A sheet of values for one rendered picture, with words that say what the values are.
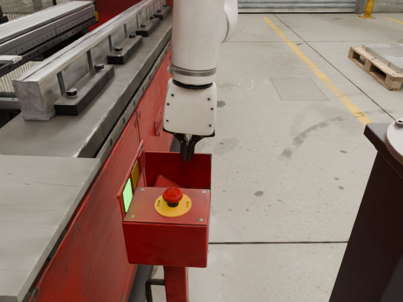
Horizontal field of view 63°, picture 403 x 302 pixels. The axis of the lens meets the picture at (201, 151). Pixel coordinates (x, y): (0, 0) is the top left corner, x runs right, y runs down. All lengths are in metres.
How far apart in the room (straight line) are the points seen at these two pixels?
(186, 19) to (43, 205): 0.36
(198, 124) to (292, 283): 1.05
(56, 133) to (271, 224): 1.27
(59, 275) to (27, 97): 0.39
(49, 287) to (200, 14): 0.50
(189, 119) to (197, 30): 0.17
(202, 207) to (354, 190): 1.58
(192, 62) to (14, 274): 0.41
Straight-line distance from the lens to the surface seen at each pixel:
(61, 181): 0.38
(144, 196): 0.69
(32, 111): 0.84
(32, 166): 0.42
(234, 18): 0.66
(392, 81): 3.80
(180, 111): 0.63
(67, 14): 1.59
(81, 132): 0.75
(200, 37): 0.57
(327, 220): 1.88
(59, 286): 0.67
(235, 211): 1.82
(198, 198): 0.67
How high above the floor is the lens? 1.21
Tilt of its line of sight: 31 degrees down
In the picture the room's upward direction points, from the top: straight up
